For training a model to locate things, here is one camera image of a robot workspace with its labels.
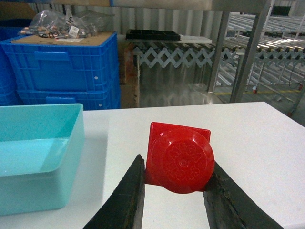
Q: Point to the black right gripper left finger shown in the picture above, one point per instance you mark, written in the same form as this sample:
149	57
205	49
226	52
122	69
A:
124	208

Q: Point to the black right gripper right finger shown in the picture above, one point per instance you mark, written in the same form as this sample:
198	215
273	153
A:
229	207

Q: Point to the light teal plastic box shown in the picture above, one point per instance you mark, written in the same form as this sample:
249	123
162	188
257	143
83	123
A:
40	149

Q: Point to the lower right blue crate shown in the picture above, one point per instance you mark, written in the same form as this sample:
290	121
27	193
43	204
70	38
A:
101	100

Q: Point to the blue crate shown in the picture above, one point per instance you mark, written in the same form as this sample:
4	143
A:
8	95
101	100
63	68

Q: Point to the expandable roller conveyor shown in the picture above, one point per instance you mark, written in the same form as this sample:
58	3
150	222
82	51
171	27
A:
279	59

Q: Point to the upper right blue crate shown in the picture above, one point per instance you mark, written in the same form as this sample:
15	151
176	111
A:
63	68

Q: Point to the brown cardboard sheet on crate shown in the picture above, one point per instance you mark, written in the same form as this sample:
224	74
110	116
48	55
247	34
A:
97	40

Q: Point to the black tray on conveyor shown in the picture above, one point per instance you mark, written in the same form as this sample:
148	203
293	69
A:
133	34

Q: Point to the clear bag of small parts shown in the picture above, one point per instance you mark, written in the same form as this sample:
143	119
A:
54	25

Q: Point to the upper middle blue crate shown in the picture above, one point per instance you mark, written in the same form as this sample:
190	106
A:
8	95

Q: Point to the steel shelf frame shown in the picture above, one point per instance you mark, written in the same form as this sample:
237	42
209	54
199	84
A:
260	9

